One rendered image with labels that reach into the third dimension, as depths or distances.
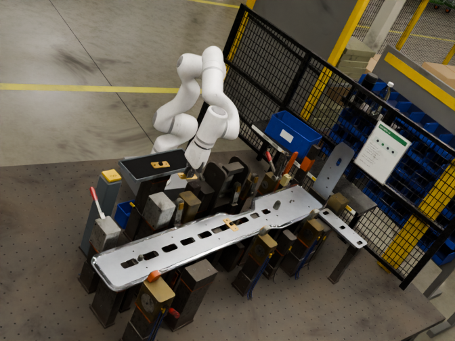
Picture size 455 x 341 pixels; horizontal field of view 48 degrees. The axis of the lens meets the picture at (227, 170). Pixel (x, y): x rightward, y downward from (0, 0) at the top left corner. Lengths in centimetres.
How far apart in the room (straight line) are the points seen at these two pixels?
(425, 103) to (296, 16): 138
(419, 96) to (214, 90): 246
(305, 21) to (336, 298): 264
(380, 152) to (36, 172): 188
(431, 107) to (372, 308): 184
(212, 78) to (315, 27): 256
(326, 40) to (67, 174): 254
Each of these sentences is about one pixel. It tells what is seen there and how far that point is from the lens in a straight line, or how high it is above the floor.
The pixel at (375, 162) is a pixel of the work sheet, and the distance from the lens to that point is 305.
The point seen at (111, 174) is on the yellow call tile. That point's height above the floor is 116.
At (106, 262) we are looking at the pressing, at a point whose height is 100.
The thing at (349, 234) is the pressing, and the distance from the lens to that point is 277.
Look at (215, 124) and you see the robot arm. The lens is 197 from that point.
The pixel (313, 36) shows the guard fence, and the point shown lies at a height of 128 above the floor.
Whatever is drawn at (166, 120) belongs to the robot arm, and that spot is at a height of 121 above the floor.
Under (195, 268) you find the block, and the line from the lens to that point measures 208.
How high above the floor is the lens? 247
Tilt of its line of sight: 32 degrees down
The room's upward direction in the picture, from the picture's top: 24 degrees clockwise
